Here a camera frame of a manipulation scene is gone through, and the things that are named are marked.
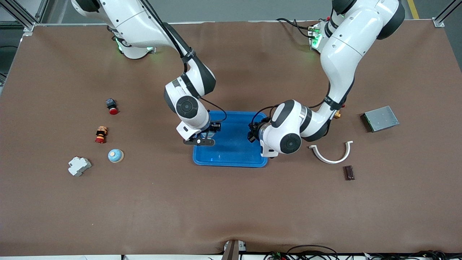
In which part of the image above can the blue plastic tray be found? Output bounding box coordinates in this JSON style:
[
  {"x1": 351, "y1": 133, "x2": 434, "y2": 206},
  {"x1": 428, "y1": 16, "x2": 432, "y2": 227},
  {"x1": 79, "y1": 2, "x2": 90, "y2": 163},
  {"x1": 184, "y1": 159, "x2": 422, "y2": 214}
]
[{"x1": 192, "y1": 110, "x2": 268, "y2": 168}]

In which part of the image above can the brown table mat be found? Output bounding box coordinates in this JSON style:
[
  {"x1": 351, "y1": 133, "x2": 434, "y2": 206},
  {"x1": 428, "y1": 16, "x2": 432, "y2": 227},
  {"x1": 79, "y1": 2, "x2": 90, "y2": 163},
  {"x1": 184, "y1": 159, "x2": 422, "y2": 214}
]
[{"x1": 0, "y1": 20, "x2": 462, "y2": 257}]

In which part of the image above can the white circuit breaker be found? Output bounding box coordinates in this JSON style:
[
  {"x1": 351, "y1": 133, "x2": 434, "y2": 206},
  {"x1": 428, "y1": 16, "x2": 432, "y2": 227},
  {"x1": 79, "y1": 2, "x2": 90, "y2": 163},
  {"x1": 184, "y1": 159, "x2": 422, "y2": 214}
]
[{"x1": 68, "y1": 156, "x2": 92, "y2": 177}]

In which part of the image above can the silver metal power module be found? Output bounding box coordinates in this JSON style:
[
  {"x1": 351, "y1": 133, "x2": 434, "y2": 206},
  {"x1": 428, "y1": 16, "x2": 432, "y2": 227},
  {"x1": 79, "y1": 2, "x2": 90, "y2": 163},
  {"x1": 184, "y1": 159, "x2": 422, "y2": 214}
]
[{"x1": 361, "y1": 105, "x2": 400, "y2": 133}]

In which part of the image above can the white half-ring pipe clamp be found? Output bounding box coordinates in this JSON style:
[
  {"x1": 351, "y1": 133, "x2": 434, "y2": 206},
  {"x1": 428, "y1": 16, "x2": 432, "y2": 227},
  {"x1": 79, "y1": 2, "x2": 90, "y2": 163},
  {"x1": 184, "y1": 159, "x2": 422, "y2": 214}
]
[{"x1": 309, "y1": 140, "x2": 354, "y2": 164}]

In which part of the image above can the grey metal bracket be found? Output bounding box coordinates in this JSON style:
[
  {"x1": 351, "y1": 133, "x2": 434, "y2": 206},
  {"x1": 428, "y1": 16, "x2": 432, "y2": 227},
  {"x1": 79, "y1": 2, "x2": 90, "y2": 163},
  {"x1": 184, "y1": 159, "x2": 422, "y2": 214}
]
[{"x1": 222, "y1": 239, "x2": 248, "y2": 260}]

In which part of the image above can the black base cable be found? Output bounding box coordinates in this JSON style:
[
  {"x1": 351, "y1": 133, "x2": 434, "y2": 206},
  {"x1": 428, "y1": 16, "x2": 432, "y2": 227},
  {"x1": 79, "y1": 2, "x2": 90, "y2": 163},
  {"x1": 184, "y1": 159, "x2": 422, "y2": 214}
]
[{"x1": 276, "y1": 17, "x2": 314, "y2": 38}]

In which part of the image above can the black looping cable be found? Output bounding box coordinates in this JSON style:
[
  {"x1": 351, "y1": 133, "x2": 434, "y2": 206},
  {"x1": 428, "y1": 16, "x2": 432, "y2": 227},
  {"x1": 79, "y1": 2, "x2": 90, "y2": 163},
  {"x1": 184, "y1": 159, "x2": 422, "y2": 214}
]
[{"x1": 287, "y1": 244, "x2": 339, "y2": 260}]

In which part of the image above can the black cable bundle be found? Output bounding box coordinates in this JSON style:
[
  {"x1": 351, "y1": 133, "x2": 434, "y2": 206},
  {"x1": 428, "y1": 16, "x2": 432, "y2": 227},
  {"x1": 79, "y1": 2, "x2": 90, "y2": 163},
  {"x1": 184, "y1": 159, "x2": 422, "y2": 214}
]
[{"x1": 361, "y1": 250, "x2": 462, "y2": 260}]

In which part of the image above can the aluminium frame strut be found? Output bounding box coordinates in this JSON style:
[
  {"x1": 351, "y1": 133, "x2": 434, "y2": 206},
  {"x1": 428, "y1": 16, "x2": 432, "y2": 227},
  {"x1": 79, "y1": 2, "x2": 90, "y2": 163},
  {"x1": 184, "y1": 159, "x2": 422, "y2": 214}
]
[
  {"x1": 0, "y1": 0, "x2": 40, "y2": 34},
  {"x1": 431, "y1": 0, "x2": 462, "y2": 28}
]

